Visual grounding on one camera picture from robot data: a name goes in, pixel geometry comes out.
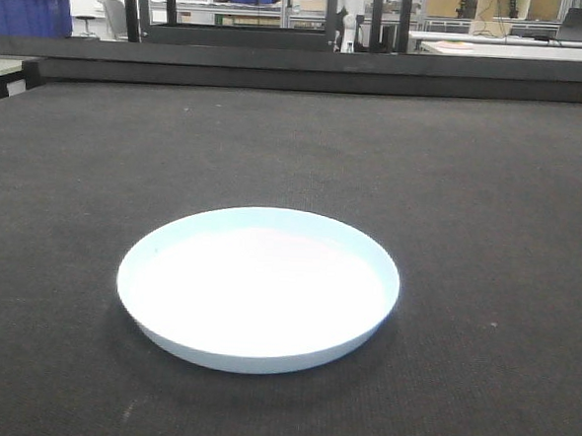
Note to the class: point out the white lab table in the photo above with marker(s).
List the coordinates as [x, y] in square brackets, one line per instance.
[495, 46]

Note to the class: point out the black metal frame rack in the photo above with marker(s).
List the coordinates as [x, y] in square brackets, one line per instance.
[339, 32]

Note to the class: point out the grey office chair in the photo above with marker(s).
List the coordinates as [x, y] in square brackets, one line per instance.
[114, 11]

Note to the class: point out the black table edge rail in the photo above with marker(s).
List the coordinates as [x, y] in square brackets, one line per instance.
[407, 75]

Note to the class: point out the light blue round tray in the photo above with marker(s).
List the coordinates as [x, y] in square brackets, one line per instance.
[258, 290]

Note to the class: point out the blue plastic crate background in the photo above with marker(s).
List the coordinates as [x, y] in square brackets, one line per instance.
[42, 18]

